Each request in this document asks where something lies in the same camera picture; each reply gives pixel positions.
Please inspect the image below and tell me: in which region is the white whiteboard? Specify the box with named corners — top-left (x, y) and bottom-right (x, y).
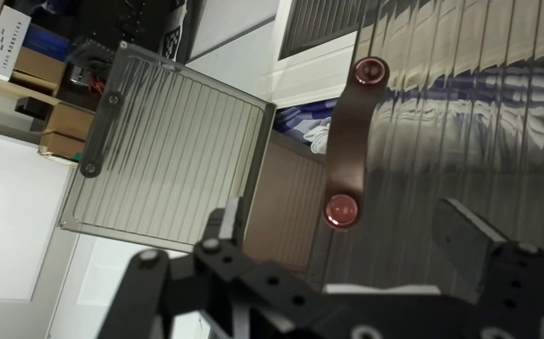
top-left (0, 124), bottom-right (75, 303)

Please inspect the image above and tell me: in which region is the smoked translucent cabinet door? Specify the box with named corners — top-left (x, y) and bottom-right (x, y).
top-left (59, 40), bottom-right (277, 249)
top-left (279, 0), bottom-right (386, 62)
top-left (307, 0), bottom-right (544, 298)

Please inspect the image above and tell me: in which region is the white product box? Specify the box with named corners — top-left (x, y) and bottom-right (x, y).
top-left (0, 4), bottom-right (34, 83)

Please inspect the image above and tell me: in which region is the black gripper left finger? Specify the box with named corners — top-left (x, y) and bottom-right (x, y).
top-left (94, 196), bottom-right (324, 339)

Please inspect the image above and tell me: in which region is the plain cardboard box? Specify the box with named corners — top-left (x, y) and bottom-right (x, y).
top-left (43, 102), bottom-right (96, 143)

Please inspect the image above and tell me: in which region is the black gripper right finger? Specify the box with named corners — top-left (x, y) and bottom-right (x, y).
top-left (429, 196), bottom-right (544, 339)

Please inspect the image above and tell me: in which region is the small cardboard box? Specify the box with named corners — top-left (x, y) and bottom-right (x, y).
top-left (13, 45), bottom-right (66, 91)

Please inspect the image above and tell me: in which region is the blue and white cloth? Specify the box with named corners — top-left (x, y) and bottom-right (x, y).
top-left (273, 100), bottom-right (335, 156)

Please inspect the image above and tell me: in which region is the black equipment case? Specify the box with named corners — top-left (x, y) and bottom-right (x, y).
top-left (62, 0), bottom-right (179, 59)

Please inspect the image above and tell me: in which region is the flat cardboard box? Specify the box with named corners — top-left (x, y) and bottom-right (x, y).
top-left (38, 130), bottom-right (89, 162)

